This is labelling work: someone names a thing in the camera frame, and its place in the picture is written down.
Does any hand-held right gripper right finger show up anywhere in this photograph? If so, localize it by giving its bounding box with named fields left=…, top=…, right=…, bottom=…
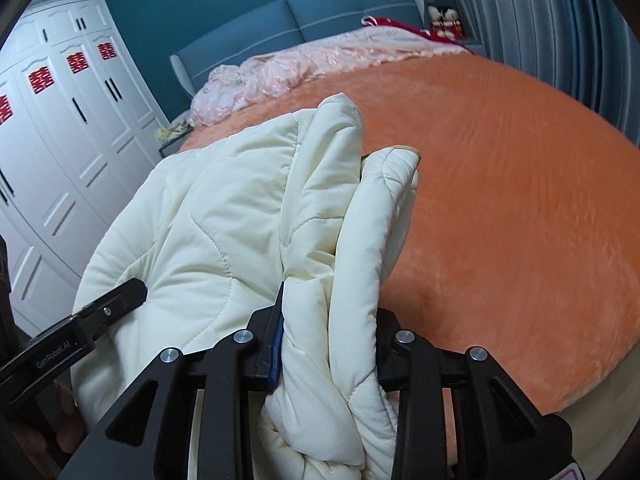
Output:
left=375, top=308, right=574, bottom=480

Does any blue upholstered headboard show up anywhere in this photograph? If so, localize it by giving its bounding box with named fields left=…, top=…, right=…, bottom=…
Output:
left=170, top=0, right=427, bottom=112

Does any white wardrobe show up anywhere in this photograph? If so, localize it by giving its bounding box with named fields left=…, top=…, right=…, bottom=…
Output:
left=0, top=0, right=171, bottom=356

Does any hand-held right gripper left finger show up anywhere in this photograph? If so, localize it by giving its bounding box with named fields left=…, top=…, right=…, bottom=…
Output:
left=59, top=280, right=287, bottom=480

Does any orange bed sheet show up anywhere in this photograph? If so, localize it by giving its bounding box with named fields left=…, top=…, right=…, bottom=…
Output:
left=177, top=52, right=640, bottom=480

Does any person's left hand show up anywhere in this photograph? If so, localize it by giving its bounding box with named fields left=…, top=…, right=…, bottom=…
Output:
left=14, top=389, right=87, bottom=467

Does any dark bedside table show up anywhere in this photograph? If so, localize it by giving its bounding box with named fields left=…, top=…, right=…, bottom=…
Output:
left=158, top=120, right=194, bottom=159

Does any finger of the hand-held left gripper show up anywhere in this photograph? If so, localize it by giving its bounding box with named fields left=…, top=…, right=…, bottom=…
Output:
left=74, top=278, right=149, bottom=342

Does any grey-blue curtain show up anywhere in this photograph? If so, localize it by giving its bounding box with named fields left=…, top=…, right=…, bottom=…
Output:
left=440, top=0, right=640, bottom=147

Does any pale yellow cloth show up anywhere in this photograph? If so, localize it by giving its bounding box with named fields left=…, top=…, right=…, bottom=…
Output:
left=158, top=122, right=192, bottom=142

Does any cream quilted jacket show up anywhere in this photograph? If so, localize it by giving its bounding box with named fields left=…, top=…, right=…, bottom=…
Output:
left=70, top=92, right=422, bottom=480

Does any pair of dolls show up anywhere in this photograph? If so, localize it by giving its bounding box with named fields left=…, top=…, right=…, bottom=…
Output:
left=426, top=4, right=464, bottom=41

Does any red cloth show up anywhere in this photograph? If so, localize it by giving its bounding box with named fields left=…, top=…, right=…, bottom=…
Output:
left=361, top=15, right=437, bottom=41

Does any pink floral quilt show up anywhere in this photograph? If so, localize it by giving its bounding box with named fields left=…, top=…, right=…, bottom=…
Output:
left=188, top=26, right=474, bottom=129

